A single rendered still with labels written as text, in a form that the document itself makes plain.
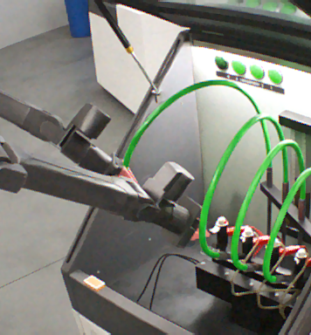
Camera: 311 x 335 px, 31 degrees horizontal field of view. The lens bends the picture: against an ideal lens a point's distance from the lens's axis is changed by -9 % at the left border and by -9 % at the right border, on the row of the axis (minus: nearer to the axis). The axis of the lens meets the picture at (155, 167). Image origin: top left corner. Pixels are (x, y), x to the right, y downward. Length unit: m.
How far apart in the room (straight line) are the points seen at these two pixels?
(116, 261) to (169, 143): 0.36
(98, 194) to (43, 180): 0.14
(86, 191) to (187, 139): 0.70
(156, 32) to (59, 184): 3.15
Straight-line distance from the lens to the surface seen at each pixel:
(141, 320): 1.36
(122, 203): 1.10
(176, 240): 1.27
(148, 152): 1.59
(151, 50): 4.10
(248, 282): 1.39
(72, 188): 1.01
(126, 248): 1.65
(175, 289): 1.62
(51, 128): 1.26
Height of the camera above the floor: 1.88
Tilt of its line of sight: 29 degrees down
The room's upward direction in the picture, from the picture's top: 7 degrees counter-clockwise
